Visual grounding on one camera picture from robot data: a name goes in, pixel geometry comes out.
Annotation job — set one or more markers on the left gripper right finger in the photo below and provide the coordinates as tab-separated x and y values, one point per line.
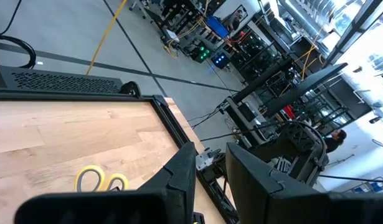
266	205

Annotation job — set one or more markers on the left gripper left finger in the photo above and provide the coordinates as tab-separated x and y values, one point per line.
147	208

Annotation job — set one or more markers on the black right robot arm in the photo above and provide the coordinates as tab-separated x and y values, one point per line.
297	140

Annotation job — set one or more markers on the white printed paper sheet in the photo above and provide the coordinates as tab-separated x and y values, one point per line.
283	164

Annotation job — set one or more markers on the person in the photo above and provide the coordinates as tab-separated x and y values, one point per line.
332	144

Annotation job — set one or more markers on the black side desk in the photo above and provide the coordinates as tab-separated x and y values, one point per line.
303	90

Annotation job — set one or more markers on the black perforated computer case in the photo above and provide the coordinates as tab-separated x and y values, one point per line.
69	82

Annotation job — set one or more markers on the blue storage bin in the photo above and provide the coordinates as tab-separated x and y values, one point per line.
217	27

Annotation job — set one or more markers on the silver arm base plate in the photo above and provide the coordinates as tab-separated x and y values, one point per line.
205	160

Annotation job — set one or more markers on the black aluminium table frame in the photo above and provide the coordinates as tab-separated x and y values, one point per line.
174	124

